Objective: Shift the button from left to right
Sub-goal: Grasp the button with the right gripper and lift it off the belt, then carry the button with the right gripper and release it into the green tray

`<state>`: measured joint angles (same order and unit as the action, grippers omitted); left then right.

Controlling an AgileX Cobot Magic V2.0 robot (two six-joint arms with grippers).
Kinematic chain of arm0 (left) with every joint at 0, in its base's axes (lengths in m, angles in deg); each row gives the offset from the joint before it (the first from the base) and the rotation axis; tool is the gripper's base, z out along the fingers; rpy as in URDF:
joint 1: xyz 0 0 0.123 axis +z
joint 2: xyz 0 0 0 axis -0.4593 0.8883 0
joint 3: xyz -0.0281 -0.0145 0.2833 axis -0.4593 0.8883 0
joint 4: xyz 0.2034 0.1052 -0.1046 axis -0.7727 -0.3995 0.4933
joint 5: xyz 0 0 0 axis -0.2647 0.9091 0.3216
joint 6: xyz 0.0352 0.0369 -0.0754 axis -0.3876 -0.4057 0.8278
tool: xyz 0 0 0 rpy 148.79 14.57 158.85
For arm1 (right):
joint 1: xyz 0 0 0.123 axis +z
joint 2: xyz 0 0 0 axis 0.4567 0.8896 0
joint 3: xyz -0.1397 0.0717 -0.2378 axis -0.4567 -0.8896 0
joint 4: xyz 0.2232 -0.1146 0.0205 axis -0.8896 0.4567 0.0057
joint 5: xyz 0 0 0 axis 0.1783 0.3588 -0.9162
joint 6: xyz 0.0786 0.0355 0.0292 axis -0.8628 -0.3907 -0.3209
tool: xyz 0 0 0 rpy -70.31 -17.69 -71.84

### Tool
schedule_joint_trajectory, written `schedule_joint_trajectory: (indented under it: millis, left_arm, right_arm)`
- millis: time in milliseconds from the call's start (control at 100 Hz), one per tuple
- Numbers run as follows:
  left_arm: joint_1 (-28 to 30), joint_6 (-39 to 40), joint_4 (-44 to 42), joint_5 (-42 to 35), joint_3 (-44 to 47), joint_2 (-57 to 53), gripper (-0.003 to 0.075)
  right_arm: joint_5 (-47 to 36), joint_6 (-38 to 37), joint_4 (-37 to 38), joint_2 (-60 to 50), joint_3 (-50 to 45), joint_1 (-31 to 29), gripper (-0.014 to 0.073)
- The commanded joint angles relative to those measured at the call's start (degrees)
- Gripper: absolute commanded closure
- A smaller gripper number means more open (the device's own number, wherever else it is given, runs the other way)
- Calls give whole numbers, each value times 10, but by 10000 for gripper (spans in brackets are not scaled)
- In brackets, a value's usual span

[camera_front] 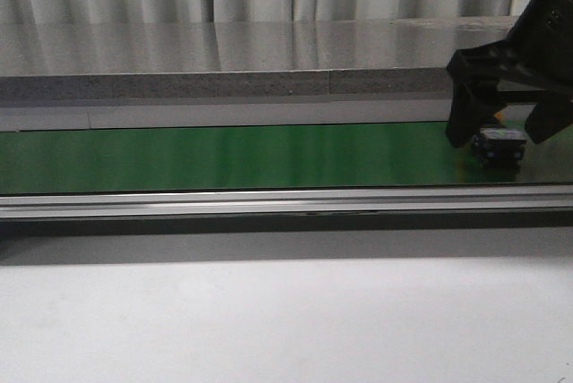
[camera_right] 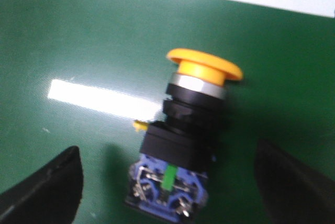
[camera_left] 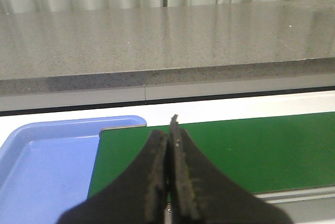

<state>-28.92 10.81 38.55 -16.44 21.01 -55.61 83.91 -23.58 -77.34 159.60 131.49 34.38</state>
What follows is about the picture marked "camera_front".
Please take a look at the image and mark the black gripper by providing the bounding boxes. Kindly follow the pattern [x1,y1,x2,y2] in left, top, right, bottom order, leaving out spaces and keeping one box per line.
[445,0,572,148]

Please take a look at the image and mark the green conveyor belt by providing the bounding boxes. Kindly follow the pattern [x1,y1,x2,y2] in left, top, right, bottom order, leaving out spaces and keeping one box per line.
[1,122,572,195]

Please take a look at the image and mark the grey conveyor rear guide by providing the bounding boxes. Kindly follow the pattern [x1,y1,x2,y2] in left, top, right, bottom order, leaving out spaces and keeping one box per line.
[0,97,573,132]

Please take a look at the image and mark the yellow push button switch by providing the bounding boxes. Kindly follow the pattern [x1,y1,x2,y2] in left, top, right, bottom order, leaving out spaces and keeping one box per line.
[471,113,526,171]

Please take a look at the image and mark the aluminium conveyor front rail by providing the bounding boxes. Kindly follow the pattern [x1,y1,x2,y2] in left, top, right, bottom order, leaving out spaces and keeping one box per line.
[1,184,572,220]

